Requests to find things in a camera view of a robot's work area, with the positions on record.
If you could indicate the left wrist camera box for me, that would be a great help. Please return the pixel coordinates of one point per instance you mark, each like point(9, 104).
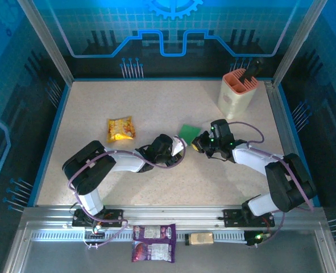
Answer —
point(178, 146)

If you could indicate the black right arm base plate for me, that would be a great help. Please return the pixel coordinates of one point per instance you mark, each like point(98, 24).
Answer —
point(233, 219)

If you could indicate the small circuit board with LED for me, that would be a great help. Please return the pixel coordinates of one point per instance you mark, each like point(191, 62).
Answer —
point(95, 229)
point(257, 237)

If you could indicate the purple snack packet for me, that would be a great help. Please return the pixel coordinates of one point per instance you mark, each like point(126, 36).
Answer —
point(153, 251)
point(153, 232)

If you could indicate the yellow snack bag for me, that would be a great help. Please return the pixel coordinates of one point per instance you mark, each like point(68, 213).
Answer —
point(120, 129)

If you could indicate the tan rectangular packet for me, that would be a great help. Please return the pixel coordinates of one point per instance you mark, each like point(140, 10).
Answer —
point(201, 239)

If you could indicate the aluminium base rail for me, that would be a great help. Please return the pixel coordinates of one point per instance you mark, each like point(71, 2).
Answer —
point(170, 213)

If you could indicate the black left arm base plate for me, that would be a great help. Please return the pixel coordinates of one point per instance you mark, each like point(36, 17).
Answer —
point(113, 220)

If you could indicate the cream knife holder orange top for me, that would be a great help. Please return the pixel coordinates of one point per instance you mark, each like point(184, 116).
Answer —
point(233, 101)

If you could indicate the aluminium frame post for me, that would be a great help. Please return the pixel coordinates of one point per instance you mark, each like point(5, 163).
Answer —
point(47, 42)
point(298, 42)

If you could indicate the aluminium side rail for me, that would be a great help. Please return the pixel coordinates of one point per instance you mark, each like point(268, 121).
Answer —
point(285, 136)

